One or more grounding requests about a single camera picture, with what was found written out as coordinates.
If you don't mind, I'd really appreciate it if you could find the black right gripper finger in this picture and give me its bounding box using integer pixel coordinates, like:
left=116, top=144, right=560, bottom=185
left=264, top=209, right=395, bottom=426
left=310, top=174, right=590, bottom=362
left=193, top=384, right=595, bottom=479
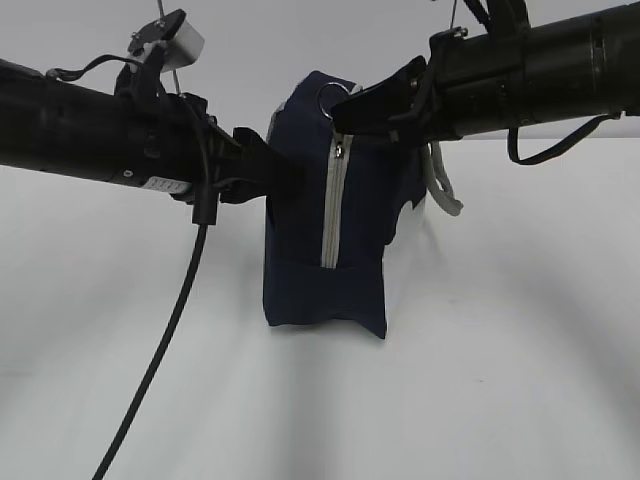
left=331, top=56, right=427, bottom=134

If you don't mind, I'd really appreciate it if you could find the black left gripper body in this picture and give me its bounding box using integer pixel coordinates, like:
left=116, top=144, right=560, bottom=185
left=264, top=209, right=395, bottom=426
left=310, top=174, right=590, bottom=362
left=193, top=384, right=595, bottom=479
left=114, top=49, right=243, bottom=205

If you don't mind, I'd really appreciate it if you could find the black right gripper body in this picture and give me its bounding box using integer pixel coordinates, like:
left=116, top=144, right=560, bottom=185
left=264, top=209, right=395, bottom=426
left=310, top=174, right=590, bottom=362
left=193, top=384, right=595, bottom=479
left=389, top=29, right=530, bottom=147

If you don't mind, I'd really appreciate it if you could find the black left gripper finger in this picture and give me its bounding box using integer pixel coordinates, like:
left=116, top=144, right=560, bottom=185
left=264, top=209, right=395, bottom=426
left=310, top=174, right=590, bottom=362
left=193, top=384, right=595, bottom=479
left=219, top=127, right=304, bottom=204

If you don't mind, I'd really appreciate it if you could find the navy blue lunch bag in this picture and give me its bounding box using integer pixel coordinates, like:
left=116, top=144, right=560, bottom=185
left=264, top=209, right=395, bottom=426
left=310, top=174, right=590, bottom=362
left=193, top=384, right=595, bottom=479
left=262, top=70, right=463, bottom=339

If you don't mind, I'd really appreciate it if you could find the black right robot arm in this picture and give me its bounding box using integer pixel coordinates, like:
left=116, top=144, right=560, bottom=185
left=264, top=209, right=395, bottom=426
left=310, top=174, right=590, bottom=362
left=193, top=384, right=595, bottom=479
left=331, top=1, right=639, bottom=146

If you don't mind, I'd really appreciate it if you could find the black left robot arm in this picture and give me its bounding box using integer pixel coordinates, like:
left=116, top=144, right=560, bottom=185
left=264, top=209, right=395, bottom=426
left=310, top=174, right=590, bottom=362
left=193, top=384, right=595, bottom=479
left=1, top=60, right=304, bottom=205

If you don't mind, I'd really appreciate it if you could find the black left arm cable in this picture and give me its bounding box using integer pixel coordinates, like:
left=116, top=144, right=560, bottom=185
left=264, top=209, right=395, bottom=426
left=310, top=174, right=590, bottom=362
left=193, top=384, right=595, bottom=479
left=91, top=99, right=219, bottom=480

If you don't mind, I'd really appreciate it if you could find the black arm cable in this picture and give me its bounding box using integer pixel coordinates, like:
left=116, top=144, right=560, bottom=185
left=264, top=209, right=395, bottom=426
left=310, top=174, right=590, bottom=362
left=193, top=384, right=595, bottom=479
left=507, top=112, right=624, bottom=166
left=91, top=99, right=219, bottom=480

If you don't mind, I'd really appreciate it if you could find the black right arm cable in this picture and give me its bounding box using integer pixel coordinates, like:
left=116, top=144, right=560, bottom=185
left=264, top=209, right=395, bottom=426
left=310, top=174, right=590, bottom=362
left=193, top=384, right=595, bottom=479
left=507, top=112, right=624, bottom=166

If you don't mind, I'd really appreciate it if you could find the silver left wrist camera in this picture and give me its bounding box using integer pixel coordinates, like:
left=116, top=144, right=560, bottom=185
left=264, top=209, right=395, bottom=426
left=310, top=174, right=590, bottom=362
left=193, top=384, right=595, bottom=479
left=127, top=8, right=206, bottom=74

